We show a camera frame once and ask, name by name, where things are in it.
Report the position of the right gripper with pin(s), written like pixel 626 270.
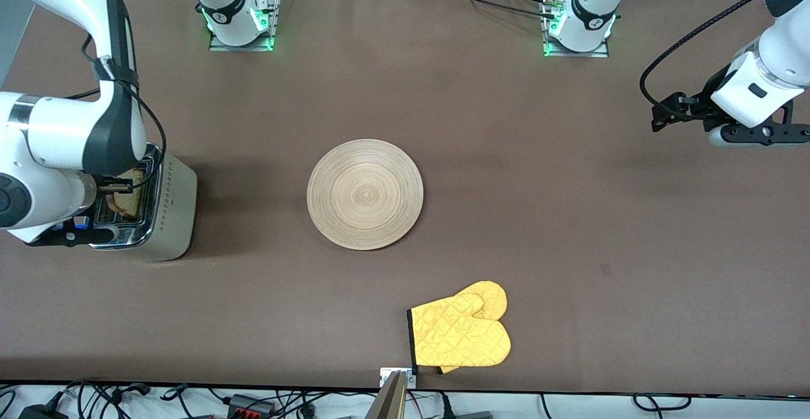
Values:
pixel 109 185

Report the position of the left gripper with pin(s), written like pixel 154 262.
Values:
pixel 701 104

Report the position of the slice of brown bread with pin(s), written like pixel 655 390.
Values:
pixel 131 202

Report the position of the round wooden plate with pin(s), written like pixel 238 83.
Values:
pixel 365 194

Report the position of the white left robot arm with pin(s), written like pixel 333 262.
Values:
pixel 585 20

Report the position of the silver two-slot toaster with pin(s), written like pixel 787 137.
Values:
pixel 180 216

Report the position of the black power adapter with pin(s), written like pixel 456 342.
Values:
pixel 41 414

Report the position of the black orange connector block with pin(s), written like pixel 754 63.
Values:
pixel 250 405

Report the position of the yellow quilted oven mitt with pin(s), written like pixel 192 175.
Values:
pixel 459 337

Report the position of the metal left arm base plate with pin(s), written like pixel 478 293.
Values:
pixel 595 53

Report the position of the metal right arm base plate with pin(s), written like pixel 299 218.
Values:
pixel 221 46

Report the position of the small metal table edge bracket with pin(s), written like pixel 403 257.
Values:
pixel 386 376

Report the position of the beige upright post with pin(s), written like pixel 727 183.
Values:
pixel 387 403

